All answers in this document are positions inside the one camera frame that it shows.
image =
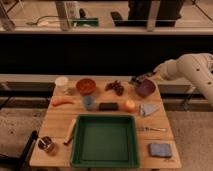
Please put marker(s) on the blue cup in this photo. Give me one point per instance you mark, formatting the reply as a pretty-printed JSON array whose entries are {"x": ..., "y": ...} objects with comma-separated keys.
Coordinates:
[{"x": 88, "y": 102}]

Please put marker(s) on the white cup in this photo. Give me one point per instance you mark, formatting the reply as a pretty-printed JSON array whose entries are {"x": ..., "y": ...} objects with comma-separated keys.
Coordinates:
[{"x": 62, "y": 83}]

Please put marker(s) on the white handled knife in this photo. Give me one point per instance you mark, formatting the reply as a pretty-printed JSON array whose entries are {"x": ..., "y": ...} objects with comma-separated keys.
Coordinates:
[{"x": 69, "y": 134}]

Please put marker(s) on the grey folded cloth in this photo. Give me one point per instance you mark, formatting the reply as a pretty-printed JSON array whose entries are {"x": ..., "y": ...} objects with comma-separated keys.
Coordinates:
[{"x": 147, "y": 109}]

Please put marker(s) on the green plastic tray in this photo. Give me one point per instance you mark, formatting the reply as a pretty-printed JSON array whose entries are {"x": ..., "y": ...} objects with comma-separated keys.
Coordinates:
[{"x": 105, "y": 141}]

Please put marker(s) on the purple bowl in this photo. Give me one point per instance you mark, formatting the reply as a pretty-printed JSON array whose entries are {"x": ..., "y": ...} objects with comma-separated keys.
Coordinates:
[{"x": 145, "y": 87}]

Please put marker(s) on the metal fork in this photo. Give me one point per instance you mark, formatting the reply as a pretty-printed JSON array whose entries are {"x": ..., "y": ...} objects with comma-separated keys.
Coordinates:
[{"x": 153, "y": 129}]

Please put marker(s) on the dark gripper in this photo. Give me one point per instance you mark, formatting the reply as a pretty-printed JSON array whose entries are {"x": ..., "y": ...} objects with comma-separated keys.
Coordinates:
[{"x": 145, "y": 75}]

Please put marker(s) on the red yellow apple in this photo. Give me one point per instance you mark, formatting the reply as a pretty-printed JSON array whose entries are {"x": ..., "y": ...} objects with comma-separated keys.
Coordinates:
[{"x": 129, "y": 105}]

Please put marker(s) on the black sponge block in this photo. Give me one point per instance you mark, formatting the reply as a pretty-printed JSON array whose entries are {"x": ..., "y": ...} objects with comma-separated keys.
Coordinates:
[{"x": 108, "y": 107}]

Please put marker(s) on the black chair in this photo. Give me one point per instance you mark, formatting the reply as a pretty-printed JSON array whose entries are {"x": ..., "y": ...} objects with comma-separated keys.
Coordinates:
[{"x": 16, "y": 163}]

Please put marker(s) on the orange carrot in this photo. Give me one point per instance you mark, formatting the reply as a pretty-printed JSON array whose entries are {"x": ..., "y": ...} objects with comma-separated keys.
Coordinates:
[{"x": 58, "y": 102}]

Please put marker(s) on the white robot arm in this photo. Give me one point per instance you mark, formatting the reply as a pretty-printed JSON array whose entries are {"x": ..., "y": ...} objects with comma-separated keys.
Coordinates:
[{"x": 196, "y": 68}]

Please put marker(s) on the dark dish brush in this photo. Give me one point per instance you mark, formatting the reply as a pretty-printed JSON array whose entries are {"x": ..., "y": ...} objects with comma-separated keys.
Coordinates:
[{"x": 135, "y": 81}]

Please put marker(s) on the blue sponge cloth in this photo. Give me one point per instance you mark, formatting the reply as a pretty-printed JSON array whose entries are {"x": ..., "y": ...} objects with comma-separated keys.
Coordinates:
[{"x": 162, "y": 150}]

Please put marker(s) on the red bowl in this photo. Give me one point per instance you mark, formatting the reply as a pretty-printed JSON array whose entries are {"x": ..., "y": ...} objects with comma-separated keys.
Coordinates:
[{"x": 86, "y": 86}]

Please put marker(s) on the bunch of dark grapes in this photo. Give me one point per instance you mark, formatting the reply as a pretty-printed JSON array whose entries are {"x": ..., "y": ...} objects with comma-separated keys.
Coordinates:
[{"x": 116, "y": 86}]

